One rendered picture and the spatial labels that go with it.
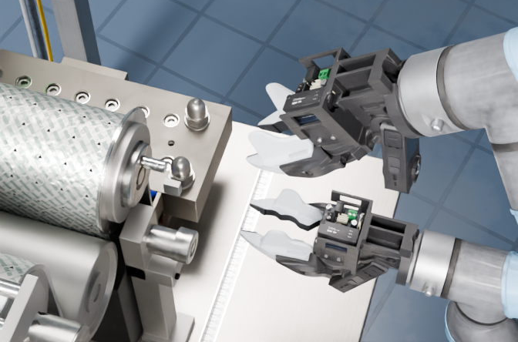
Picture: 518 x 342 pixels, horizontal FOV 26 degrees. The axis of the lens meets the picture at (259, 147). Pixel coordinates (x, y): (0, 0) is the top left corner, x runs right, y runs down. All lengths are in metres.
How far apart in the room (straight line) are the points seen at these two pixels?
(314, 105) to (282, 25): 1.96
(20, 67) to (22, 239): 0.44
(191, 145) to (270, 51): 1.40
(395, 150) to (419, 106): 0.09
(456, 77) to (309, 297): 0.70
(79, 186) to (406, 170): 0.37
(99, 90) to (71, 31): 0.93
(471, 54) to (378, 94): 0.10
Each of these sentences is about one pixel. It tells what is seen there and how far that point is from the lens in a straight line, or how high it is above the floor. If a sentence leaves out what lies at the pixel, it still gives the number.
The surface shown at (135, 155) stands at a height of 1.29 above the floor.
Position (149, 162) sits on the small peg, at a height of 1.28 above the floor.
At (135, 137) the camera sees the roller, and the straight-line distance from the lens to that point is 1.24.
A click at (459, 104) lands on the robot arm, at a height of 1.57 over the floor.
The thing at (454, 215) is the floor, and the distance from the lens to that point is 2.70.
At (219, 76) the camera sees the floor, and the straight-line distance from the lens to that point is 2.88.
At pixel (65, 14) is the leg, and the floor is 0.43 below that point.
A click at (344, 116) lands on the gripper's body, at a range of 1.02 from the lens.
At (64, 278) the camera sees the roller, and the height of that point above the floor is 1.23.
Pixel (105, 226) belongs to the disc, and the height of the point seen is 1.23.
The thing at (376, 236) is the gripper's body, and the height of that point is 1.14.
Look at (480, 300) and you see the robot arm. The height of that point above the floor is 1.12.
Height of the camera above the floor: 2.34
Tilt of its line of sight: 58 degrees down
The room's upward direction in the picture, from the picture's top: straight up
